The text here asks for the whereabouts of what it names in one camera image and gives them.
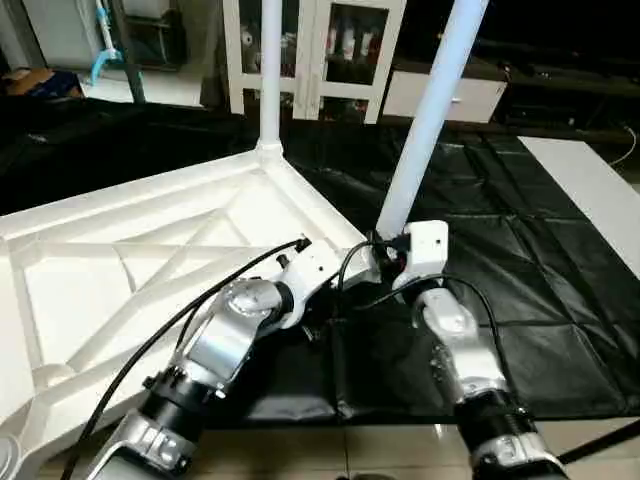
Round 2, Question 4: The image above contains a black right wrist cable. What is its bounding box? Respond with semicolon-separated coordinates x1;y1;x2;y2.
334;238;503;353

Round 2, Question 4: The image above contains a brown cardboard box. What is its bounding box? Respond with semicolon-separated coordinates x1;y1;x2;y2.
0;67;83;99

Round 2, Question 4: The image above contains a blue plastic tool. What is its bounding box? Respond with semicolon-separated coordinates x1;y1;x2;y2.
88;0;121;87

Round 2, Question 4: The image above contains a white plastic table top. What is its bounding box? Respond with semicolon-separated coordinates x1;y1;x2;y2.
0;140;389;480

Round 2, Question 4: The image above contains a white glass-door cabinet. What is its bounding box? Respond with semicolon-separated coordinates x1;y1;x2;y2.
222;0;407;124

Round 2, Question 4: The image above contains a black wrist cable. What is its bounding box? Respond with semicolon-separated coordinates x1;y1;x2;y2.
334;238;503;353
60;237;313;480

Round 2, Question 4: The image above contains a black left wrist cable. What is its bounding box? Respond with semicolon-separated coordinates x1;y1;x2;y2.
60;237;313;480

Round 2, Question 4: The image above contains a white drawer unit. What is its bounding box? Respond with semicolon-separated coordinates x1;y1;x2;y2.
383;68;508;124

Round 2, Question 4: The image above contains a black work mat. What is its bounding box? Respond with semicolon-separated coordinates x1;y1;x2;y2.
0;95;640;426

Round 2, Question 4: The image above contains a black metal pole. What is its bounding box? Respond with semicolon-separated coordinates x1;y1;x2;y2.
110;0;147;105

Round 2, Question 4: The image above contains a white flat board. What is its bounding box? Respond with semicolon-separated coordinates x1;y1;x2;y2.
517;135;640;253

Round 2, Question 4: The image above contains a black stand leg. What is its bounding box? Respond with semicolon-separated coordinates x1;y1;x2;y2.
558;420;640;467

